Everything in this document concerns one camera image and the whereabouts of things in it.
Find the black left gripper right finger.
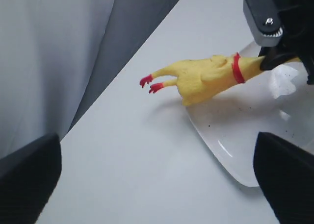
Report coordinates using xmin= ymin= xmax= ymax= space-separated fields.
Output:
xmin=253 ymin=132 xmax=314 ymax=224

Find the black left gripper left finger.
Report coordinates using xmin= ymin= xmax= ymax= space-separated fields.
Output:
xmin=0 ymin=133 xmax=62 ymax=224

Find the yellow rubber chicken toy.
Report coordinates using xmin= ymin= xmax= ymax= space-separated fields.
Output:
xmin=139 ymin=53 xmax=266 ymax=106

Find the grey backdrop cloth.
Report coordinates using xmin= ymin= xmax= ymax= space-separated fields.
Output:
xmin=0 ymin=0 xmax=179 ymax=157

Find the white square plate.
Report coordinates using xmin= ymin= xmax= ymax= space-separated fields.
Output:
xmin=183 ymin=41 xmax=314 ymax=188

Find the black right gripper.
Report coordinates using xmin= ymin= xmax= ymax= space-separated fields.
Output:
xmin=243 ymin=0 xmax=314 ymax=85

